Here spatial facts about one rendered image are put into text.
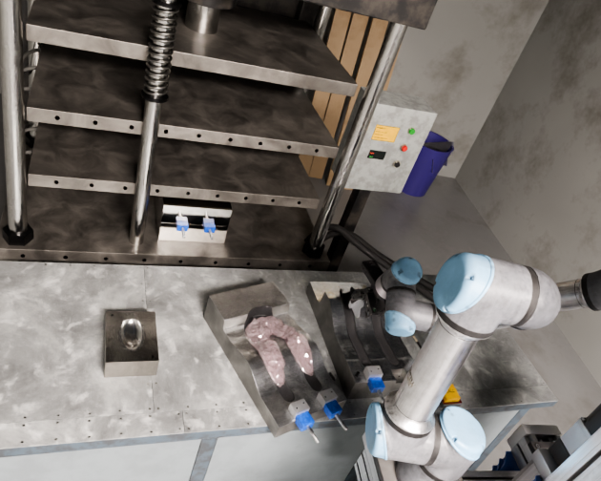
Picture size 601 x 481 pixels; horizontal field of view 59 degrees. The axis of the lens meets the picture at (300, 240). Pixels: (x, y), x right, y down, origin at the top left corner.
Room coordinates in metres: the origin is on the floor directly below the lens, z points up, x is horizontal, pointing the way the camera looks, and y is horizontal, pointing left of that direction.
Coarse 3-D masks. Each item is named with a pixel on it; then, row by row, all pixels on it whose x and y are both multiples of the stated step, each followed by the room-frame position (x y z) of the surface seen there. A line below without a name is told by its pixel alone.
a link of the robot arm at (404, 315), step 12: (396, 288) 1.08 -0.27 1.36; (408, 288) 1.09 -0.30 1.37; (396, 300) 1.05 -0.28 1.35; (408, 300) 1.06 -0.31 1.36; (384, 312) 1.04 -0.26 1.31; (396, 312) 1.02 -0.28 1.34; (408, 312) 1.03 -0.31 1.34; (420, 312) 1.04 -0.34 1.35; (432, 312) 1.06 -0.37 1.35; (396, 324) 1.00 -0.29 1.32; (408, 324) 1.00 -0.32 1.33; (420, 324) 1.03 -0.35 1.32
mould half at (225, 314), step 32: (256, 288) 1.41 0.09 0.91; (224, 320) 1.22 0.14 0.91; (288, 320) 1.36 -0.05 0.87; (224, 352) 1.18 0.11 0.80; (256, 352) 1.15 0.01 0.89; (288, 352) 1.19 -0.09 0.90; (320, 352) 1.25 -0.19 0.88; (256, 384) 1.05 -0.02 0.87; (288, 384) 1.10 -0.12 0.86; (288, 416) 0.99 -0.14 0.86; (320, 416) 1.06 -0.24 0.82
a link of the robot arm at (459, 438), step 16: (448, 416) 0.82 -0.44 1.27; (464, 416) 0.84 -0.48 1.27; (448, 432) 0.78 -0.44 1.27; (464, 432) 0.79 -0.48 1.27; (480, 432) 0.81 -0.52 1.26; (448, 448) 0.76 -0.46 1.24; (464, 448) 0.76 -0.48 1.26; (480, 448) 0.78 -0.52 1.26; (432, 464) 0.75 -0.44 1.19; (448, 464) 0.75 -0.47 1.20; (464, 464) 0.76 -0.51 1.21; (448, 480) 0.76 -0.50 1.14
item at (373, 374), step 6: (366, 366) 1.23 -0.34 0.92; (372, 366) 1.24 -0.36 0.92; (378, 366) 1.25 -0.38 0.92; (366, 372) 1.21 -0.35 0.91; (372, 372) 1.21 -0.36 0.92; (378, 372) 1.22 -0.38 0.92; (366, 378) 1.20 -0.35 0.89; (372, 378) 1.20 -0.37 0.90; (378, 378) 1.21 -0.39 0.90; (372, 384) 1.18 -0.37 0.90; (378, 384) 1.19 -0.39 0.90; (372, 390) 1.17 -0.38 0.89; (378, 390) 1.17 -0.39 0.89
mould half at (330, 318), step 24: (312, 288) 1.58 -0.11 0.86; (336, 288) 1.63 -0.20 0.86; (360, 288) 1.68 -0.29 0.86; (336, 312) 1.43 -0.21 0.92; (360, 312) 1.47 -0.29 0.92; (336, 336) 1.35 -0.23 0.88; (360, 336) 1.39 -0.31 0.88; (336, 360) 1.29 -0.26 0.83; (384, 360) 1.31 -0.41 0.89; (408, 360) 1.35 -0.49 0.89; (360, 384) 1.18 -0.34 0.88; (384, 384) 1.23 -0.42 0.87
